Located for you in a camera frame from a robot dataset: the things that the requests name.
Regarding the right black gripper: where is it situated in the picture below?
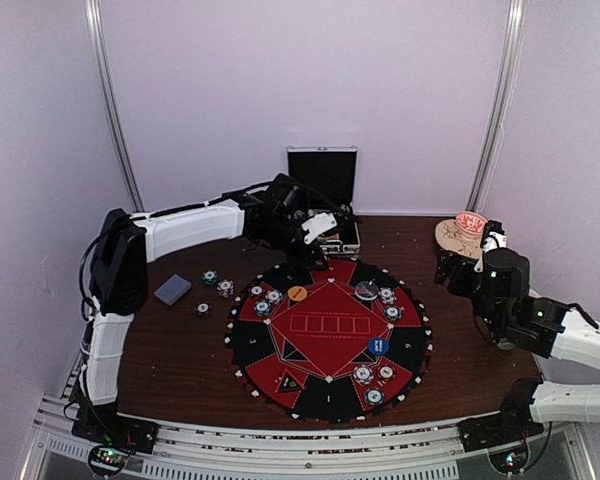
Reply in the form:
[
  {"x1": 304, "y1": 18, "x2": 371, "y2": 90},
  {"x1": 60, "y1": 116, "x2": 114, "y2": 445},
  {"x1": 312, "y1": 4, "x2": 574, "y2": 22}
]
[{"x1": 435, "y1": 250, "x2": 503, "y2": 334}]

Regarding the teal chip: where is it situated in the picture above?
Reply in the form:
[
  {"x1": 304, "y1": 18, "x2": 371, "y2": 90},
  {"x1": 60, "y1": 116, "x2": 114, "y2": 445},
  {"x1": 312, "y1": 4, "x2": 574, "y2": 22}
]
[{"x1": 253, "y1": 300, "x2": 272, "y2": 318}]

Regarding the dark blue green chip stack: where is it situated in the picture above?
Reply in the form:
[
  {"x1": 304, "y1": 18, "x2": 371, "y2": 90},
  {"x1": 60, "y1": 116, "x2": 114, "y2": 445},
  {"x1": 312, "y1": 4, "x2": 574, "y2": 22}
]
[{"x1": 201, "y1": 269, "x2": 219, "y2": 286}]

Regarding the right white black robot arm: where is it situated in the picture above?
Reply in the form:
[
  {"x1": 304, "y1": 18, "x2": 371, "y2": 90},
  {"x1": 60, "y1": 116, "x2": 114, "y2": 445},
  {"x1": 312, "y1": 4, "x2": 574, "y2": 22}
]
[{"x1": 434, "y1": 248, "x2": 600, "y2": 442}]

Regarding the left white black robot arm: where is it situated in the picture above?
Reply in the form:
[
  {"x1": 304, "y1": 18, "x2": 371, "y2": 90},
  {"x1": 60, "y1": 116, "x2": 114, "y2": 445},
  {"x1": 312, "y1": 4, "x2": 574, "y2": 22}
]
[{"x1": 81, "y1": 174, "x2": 338, "y2": 444}]

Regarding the round wooden board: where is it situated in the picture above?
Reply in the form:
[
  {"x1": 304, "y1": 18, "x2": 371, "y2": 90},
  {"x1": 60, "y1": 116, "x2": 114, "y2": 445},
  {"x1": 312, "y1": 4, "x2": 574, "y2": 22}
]
[{"x1": 434, "y1": 219, "x2": 482, "y2": 260}]

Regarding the red white patterned bowl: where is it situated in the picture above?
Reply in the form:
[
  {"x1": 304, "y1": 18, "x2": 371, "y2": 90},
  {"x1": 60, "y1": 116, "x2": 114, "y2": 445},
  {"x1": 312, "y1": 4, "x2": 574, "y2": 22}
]
[{"x1": 455, "y1": 211, "x2": 488, "y2": 237}]

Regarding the yellow big blind button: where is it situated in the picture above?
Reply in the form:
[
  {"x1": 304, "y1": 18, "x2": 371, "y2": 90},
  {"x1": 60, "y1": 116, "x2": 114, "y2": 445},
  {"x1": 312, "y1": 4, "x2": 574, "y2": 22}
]
[{"x1": 287, "y1": 285, "x2": 308, "y2": 302}]

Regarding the chip on seat five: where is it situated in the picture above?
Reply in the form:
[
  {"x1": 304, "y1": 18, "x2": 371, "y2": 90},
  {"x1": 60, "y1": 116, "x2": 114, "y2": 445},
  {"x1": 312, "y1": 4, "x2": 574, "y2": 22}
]
[{"x1": 265, "y1": 290, "x2": 283, "y2": 305}]

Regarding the aluminium poker case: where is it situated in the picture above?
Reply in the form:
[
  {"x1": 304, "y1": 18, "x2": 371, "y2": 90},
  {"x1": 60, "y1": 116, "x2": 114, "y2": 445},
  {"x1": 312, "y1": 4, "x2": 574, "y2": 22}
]
[{"x1": 286, "y1": 146, "x2": 361, "y2": 256}]

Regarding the clear dealer button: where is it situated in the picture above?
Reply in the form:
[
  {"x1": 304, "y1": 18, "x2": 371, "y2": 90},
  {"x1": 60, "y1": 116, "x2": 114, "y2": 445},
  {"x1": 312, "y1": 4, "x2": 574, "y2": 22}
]
[{"x1": 354, "y1": 280, "x2": 380, "y2": 301}]

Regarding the blue small blind button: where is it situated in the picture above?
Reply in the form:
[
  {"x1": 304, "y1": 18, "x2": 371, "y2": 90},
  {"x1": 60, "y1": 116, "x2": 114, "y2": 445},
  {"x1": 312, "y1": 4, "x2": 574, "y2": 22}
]
[{"x1": 368, "y1": 337, "x2": 390, "y2": 356}]

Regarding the red black chip stack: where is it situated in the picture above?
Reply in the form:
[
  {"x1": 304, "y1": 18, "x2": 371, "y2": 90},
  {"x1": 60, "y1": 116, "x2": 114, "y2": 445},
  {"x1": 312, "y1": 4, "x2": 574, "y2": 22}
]
[{"x1": 196, "y1": 302, "x2": 212, "y2": 317}]

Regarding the round red black poker mat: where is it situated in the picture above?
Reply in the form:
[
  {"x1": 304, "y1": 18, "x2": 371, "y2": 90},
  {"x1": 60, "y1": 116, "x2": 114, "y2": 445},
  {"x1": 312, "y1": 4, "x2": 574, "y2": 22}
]
[{"x1": 225, "y1": 258, "x2": 433, "y2": 424}]

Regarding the blue card deck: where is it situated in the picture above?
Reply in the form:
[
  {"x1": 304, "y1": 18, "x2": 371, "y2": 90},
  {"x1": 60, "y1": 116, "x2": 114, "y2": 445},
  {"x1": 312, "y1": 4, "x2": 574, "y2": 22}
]
[{"x1": 154, "y1": 274, "x2": 191, "y2": 306}]

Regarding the white chip stack near ten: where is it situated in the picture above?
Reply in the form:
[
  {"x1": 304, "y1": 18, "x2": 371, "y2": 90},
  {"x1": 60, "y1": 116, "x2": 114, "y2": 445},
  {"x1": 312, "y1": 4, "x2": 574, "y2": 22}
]
[{"x1": 352, "y1": 365, "x2": 374, "y2": 386}]

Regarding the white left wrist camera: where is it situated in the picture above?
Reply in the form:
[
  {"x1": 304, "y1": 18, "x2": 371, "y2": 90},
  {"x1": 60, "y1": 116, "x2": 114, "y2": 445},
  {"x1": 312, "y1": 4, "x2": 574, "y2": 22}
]
[{"x1": 301, "y1": 212, "x2": 338, "y2": 245}]

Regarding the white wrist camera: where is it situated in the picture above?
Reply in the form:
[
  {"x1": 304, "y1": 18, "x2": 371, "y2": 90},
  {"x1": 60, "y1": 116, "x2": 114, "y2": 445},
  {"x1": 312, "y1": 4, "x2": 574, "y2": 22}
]
[
  {"x1": 301, "y1": 212, "x2": 338, "y2": 245},
  {"x1": 474, "y1": 220, "x2": 507, "y2": 273}
]

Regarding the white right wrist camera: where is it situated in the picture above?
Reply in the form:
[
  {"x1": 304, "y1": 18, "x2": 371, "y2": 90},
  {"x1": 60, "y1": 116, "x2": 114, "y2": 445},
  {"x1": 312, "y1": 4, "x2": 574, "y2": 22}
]
[{"x1": 474, "y1": 220, "x2": 507, "y2": 273}]

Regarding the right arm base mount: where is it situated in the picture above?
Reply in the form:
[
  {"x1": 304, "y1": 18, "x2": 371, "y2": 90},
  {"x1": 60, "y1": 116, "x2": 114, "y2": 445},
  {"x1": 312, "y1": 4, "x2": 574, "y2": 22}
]
[{"x1": 457, "y1": 378, "x2": 544, "y2": 452}]

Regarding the aluminium front rail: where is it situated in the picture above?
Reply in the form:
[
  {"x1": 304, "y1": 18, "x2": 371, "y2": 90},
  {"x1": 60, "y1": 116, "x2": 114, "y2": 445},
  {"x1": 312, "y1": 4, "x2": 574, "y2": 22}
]
[{"x1": 15, "y1": 396, "x2": 597, "y2": 479}]

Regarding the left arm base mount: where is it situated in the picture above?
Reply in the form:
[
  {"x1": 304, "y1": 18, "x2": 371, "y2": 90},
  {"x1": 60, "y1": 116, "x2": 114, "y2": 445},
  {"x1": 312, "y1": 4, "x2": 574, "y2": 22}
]
[{"x1": 71, "y1": 413, "x2": 159, "y2": 454}]

